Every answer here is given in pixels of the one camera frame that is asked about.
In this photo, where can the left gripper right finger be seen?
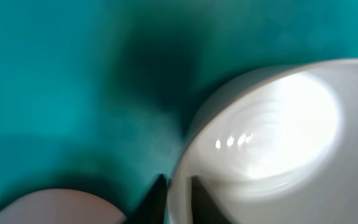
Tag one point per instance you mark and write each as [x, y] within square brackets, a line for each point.
[204, 209]

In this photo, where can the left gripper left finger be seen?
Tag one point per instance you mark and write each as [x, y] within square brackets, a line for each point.
[152, 209]

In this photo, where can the small pink bowl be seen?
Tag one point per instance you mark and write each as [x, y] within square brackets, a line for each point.
[61, 206]

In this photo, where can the grey bowl of rice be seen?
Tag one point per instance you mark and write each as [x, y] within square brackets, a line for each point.
[276, 145]

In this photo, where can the teal plastic tray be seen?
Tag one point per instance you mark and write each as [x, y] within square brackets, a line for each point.
[95, 95]

